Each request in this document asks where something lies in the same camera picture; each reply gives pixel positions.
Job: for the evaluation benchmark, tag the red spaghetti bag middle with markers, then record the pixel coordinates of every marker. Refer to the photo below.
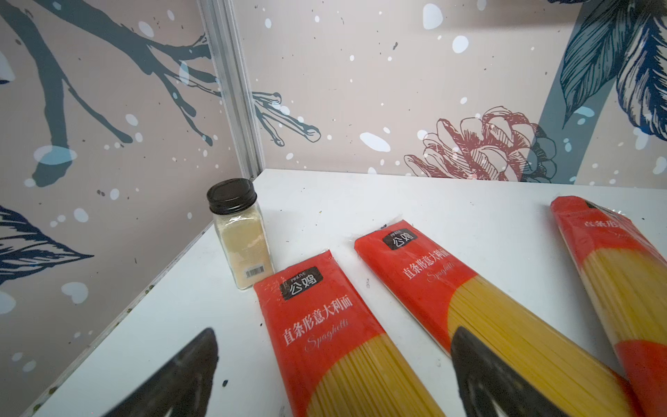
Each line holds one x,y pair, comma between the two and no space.
444,294

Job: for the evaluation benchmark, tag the red spaghetti bag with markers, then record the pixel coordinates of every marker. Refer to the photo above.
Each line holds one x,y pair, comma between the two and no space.
444,294
625,277
334,356

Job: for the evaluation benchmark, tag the red spaghetti bag right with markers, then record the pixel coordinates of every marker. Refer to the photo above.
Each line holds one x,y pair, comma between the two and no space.
625,277

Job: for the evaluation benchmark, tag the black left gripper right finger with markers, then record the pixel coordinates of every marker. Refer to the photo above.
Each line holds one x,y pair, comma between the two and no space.
489,387

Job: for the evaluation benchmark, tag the spice jar black lid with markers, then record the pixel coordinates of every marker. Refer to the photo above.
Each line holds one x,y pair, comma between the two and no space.
240,229

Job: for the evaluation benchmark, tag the red spaghetti bag left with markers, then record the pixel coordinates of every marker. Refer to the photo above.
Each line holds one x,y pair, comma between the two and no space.
334,356

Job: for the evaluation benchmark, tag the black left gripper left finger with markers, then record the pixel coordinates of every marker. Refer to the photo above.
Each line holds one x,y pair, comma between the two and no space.
181,387

